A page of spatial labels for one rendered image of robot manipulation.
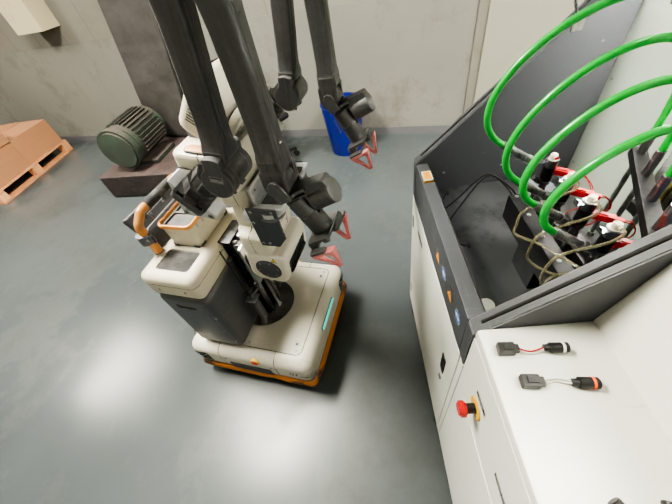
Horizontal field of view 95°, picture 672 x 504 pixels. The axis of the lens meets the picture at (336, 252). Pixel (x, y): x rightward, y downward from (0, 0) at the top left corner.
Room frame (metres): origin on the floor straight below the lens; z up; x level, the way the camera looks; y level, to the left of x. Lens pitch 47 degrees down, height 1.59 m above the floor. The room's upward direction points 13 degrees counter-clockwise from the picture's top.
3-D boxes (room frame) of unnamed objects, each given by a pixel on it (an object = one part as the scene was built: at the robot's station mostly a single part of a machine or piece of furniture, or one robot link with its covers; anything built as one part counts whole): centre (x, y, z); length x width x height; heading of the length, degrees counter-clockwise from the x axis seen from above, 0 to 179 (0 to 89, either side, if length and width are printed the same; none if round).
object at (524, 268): (0.45, -0.54, 0.91); 0.34 x 0.10 x 0.15; 171
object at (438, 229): (0.61, -0.32, 0.87); 0.62 x 0.04 x 0.16; 171
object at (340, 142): (2.82, -0.37, 0.25); 0.43 x 0.39 x 0.50; 65
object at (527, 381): (0.14, -0.32, 0.99); 0.12 x 0.02 x 0.02; 75
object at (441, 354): (0.62, -0.30, 0.44); 0.65 x 0.02 x 0.68; 171
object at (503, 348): (0.20, -0.32, 0.99); 0.12 x 0.02 x 0.02; 77
